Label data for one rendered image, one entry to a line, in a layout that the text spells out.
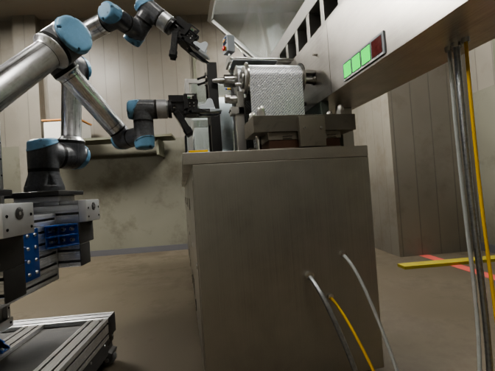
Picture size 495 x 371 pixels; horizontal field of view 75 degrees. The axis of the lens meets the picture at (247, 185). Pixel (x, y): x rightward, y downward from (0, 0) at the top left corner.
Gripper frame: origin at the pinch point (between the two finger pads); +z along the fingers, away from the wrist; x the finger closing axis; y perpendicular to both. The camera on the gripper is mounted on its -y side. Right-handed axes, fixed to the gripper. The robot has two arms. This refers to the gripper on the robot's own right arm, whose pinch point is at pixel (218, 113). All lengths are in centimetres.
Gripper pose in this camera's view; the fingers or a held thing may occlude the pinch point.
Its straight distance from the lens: 135.6
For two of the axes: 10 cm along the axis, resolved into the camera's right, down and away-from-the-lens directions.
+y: -0.7, -10.0, 0.2
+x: -2.0, 0.3, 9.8
